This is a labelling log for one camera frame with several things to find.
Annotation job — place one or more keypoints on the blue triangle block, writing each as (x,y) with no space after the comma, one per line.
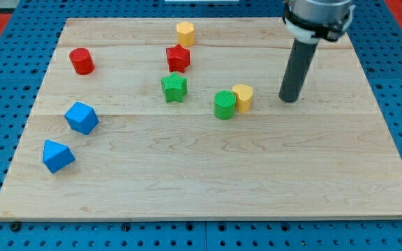
(56,156)

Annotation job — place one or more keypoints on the red star block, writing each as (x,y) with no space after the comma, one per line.
(178,58)

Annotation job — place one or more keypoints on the blue cube block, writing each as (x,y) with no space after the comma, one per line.
(81,118)

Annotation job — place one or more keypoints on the yellow heart block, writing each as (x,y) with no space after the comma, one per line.
(244,96)

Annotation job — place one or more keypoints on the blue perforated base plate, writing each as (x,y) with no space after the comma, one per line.
(26,47)

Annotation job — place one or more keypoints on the wooden board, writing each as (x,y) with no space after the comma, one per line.
(327,156)

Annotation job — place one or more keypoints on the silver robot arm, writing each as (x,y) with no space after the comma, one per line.
(310,21)

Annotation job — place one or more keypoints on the red cylinder block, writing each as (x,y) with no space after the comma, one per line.
(82,61)

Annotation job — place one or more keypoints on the yellow hexagon block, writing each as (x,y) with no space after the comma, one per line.
(185,34)

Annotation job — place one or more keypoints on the green cylinder block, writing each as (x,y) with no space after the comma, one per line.
(224,104)

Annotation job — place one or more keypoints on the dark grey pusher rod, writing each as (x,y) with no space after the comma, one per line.
(299,62)

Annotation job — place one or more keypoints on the green star block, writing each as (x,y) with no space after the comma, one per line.
(174,87)

